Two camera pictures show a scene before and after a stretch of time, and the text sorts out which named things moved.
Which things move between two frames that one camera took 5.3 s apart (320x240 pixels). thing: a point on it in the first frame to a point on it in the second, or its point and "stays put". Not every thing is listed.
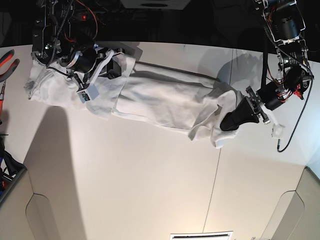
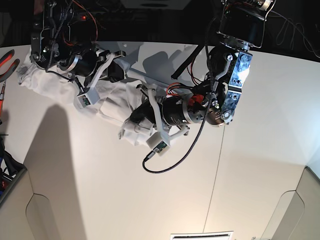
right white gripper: (242, 114) to (144, 116)
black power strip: (90, 16) stays put
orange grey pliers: (3, 59) stays put
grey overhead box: (155, 4) stays put
